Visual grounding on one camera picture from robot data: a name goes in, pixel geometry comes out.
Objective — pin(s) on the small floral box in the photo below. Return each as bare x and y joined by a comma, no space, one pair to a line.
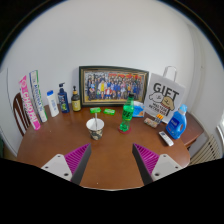
150,122

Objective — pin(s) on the white paper gift bag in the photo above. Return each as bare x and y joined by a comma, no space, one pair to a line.
163,96

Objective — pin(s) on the pink shuttlecock tube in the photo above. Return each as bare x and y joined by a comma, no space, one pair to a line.
29,103

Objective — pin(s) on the puzzle cube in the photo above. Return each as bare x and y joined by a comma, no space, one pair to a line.
159,118

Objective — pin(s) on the white refrigerator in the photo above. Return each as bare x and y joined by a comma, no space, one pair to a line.
4,110

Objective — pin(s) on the blue detergent bottle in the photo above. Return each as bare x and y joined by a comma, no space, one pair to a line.
176,125

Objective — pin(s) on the white remote control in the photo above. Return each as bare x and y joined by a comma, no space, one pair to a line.
166,138

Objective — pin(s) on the amber pump bottle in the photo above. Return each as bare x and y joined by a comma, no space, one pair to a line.
76,103

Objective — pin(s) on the floral patterned paper cup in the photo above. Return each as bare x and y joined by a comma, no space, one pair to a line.
96,134

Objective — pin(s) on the small green packet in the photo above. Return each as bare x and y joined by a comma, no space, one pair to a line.
95,110
109,112

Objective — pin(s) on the white radiator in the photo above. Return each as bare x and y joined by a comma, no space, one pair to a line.
206,151

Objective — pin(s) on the green plastic drink bottle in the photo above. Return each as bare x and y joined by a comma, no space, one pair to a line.
127,115

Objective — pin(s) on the framed group photo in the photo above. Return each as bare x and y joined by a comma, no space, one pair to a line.
113,86

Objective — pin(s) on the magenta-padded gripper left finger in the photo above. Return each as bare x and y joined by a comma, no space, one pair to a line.
77,159

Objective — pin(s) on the white straw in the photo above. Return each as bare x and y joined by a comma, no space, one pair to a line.
96,120

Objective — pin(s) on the white bottle with blue cap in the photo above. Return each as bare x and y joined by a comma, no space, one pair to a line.
53,105

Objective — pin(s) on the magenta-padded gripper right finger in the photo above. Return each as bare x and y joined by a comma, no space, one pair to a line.
146,159

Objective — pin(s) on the blue pump bottle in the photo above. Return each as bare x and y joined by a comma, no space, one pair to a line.
63,101

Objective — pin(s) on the brown wooden chair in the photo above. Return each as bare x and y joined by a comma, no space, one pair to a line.
20,113

